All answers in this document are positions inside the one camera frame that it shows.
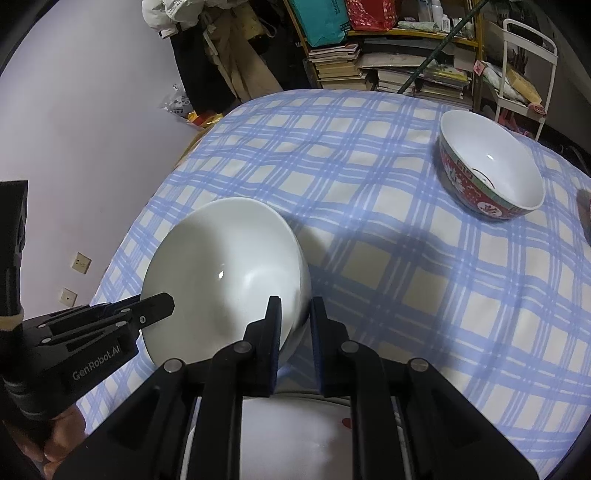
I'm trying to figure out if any large white bowl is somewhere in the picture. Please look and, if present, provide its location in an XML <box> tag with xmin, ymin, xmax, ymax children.
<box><xmin>141</xmin><ymin>198</ymin><xmax>311</xmax><ymax>366</ymax></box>

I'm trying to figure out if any person's left hand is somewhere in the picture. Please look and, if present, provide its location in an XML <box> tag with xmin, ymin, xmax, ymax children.
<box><xmin>13</xmin><ymin>404</ymin><xmax>86</xmax><ymax>479</ymax></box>

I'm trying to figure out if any blue plaid tablecloth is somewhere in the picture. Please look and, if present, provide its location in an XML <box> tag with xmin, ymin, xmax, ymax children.
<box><xmin>94</xmin><ymin>90</ymin><xmax>590</xmax><ymax>477</ymax></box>

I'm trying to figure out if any red patterned bowl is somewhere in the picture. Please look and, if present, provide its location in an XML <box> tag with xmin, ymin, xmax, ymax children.
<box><xmin>439</xmin><ymin>110</ymin><xmax>545</xmax><ymax>220</ymax></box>

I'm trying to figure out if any beige trench coat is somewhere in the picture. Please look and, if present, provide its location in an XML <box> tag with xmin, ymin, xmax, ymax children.
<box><xmin>200</xmin><ymin>3</ymin><xmax>283</xmax><ymax>103</ymax></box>

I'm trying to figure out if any white puffer jacket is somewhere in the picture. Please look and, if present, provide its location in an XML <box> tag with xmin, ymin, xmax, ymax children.
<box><xmin>141</xmin><ymin>0</ymin><xmax>199</xmax><ymax>39</ymax></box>

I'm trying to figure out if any stack of books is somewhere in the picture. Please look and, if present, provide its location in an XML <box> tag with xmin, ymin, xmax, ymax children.
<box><xmin>308</xmin><ymin>43</ymin><xmax>372</xmax><ymax>91</ymax></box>

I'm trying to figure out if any teal bag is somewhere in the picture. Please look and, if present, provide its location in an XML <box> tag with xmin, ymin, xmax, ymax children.
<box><xmin>290</xmin><ymin>0</ymin><xmax>349</xmax><ymax>47</ymax></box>

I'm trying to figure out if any red gift bag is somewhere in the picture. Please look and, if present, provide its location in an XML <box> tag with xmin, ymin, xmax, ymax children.
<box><xmin>346</xmin><ymin>0</ymin><xmax>398</xmax><ymax>32</ymax></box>

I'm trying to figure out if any white rolling cart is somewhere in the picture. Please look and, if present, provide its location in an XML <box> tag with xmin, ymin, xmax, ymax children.
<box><xmin>488</xmin><ymin>18</ymin><xmax>559</xmax><ymax>140</ymax></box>

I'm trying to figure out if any dark green pole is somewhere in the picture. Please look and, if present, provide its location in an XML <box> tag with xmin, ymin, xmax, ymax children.
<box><xmin>397</xmin><ymin>0</ymin><xmax>488</xmax><ymax>95</ymax></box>

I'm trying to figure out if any white wall socket lower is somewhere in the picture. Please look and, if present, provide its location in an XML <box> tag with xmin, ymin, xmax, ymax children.
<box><xmin>59</xmin><ymin>288</ymin><xmax>77</xmax><ymax>308</ymax></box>

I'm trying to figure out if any white wall socket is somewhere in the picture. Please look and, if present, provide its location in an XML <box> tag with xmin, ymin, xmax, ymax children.
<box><xmin>71</xmin><ymin>252</ymin><xmax>92</xmax><ymax>275</ymax></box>
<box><xmin>59</xmin><ymin>288</ymin><xmax>77</xmax><ymax>308</ymax></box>

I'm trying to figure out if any white wall socket upper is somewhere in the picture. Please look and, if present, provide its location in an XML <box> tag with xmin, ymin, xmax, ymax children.
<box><xmin>71</xmin><ymin>252</ymin><xmax>92</xmax><ymax>275</ymax></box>

